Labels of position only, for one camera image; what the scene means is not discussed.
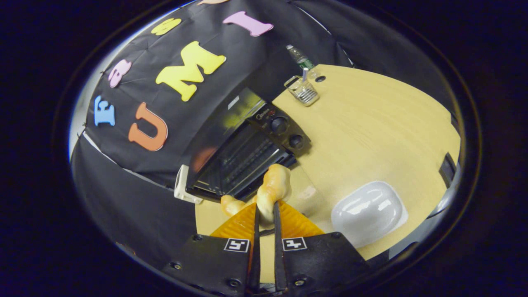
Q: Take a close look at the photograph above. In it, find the golden croissant bread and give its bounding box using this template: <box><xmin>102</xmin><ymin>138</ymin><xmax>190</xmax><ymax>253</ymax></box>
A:
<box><xmin>221</xmin><ymin>164</ymin><xmax>292</xmax><ymax>229</ymax></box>

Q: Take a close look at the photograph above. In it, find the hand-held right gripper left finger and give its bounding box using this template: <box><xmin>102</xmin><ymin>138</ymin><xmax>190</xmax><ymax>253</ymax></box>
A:
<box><xmin>163</xmin><ymin>202</ymin><xmax>261</xmax><ymax>295</ymax></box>

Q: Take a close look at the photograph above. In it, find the white toaster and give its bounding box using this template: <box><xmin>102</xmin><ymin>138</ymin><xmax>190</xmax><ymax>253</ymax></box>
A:
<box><xmin>174</xmin><ymin>165</ymin><xmax>203</xmax><ymax>205</ymax></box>

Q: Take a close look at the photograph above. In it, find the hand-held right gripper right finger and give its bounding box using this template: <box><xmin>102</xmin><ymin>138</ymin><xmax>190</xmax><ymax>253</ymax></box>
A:
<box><xmin>272</xmin><ymin>201</ymin><xmax>372</xmax><ymax>293</ymax></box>

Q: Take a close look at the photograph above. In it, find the white plate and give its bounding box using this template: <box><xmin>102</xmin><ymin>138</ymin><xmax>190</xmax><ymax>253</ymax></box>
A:
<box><xmin>331</xmin><ymin>181</ymin><xmax>409</xmax><ymax>249</ymax></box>

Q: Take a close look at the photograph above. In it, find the metal mesh container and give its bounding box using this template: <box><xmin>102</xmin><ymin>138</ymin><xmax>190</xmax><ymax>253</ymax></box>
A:
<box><xmin>284</xmin><ymin>68</ymin><xmax>320</xmax><ymax>107</ymax></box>

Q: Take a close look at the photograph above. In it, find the clear water bottle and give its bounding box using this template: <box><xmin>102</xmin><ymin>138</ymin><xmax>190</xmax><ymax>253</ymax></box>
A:
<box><xmin>286</xmin><ymin>45</ymin><xmax>316</xmax><ymax>71</ymax></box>

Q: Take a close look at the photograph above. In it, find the black electric oven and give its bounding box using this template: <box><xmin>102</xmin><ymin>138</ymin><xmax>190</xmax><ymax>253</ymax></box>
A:
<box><xmin>186</xmin><ymin>87</ymin><xmax>328</xmax><ymax>223</ymax></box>

